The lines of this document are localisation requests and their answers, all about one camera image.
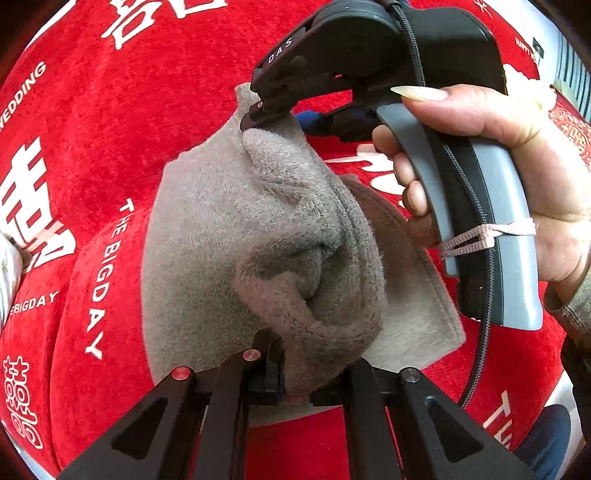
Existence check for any pink elastic band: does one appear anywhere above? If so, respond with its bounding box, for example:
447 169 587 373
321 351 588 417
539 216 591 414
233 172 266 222
438 218 539 259

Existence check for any grey fleece sweater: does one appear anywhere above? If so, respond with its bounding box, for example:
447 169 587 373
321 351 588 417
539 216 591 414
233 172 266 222
141 83 466 425

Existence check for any red printed blanket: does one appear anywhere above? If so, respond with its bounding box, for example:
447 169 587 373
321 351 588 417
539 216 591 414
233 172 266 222
0 0 591 480

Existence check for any person's leg in jeans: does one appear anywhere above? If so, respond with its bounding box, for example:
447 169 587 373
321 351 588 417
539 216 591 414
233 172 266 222
512 404 579 480

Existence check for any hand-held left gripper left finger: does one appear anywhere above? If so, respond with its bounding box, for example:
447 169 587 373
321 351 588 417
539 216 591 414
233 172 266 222
58 332 286 480

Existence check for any black braided cable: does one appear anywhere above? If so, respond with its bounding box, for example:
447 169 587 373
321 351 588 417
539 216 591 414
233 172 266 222
387 0 498 409

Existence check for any red patterned cushion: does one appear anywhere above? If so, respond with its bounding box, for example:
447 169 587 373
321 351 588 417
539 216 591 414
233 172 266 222
549 91 591 168

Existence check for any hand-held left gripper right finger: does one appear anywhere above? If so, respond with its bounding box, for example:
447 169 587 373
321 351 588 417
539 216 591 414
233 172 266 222
308 357 540 480

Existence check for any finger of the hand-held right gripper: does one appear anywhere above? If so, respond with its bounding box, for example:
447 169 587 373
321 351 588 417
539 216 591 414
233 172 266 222
295 105 385 143
241 98 297 132

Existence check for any person's right forearm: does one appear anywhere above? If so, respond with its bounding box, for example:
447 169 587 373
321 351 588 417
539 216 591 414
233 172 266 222
544 268 591 334

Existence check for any person's right hand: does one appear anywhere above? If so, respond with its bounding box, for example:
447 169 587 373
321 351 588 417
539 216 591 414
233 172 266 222
370 84 591 287

